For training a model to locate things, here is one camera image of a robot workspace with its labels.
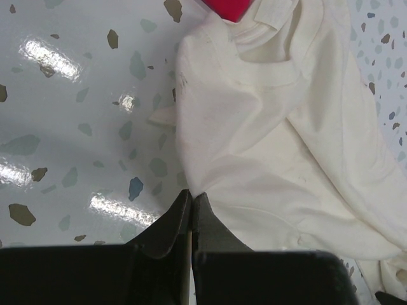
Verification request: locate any cream white t shirt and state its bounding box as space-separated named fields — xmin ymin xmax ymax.
xmin=151 ymin=1 xmax=406 ymax=299

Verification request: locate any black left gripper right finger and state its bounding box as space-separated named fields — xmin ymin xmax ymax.
xmin=191 ymin=194 xmax=358 ymax=304

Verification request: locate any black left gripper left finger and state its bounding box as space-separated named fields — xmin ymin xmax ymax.
xmin=1 ymin=190 xmax=191 ymax=304

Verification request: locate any folded red t shirt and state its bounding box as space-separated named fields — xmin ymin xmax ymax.
xmin=198 ymin=0 xmax=252 ymax=23

